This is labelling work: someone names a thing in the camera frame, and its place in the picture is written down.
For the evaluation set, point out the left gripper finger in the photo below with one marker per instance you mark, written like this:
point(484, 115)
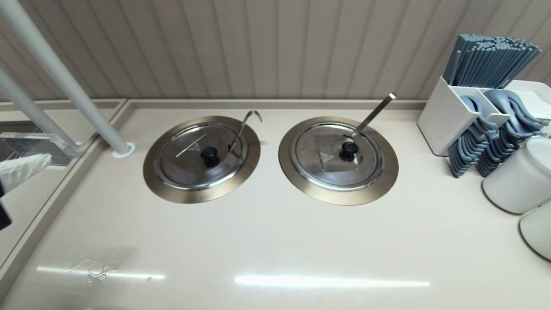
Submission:
point(21, 168)

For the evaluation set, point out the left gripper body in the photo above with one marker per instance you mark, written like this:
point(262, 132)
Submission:
point(4, 217)

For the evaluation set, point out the left steel pot lid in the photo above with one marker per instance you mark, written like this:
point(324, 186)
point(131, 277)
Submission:
point(172, 194)

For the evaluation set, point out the steel pot lid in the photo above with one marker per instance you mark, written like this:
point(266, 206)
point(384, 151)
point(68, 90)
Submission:
point(310, 194)
point(172, 194)

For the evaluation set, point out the stainless lid with black knob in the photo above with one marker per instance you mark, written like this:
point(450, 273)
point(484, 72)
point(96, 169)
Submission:
point(331, 174)
point(189, 172)

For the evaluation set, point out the right steel pot lid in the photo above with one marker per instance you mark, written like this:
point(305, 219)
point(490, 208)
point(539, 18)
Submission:
point(310, 194)

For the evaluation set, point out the dark metal grille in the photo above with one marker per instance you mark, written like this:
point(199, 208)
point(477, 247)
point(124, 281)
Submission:
point(17, 146)

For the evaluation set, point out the clear acrylic block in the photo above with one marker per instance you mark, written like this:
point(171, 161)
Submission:
point(60, 144)

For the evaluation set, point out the thin pale grey pole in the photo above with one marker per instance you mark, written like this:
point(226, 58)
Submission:
point(30, 111)

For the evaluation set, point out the thick pale grey pole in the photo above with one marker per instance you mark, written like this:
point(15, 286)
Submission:
point(56, 69)

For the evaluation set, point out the white round pole flange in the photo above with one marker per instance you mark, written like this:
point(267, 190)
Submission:
point(129, 151)

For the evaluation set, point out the white cutlery holder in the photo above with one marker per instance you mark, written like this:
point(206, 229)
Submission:
point(443, 120)

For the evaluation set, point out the grey spoons stack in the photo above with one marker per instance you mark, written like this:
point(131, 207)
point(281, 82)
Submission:
point(462, 155)
point(495, 155)

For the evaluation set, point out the grey chopsticks bundle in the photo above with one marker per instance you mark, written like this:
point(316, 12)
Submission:
point(486, 64)

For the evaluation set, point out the white round container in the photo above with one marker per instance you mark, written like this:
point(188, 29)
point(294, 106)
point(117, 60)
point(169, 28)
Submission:
point(540, 230)
point(521, 181)

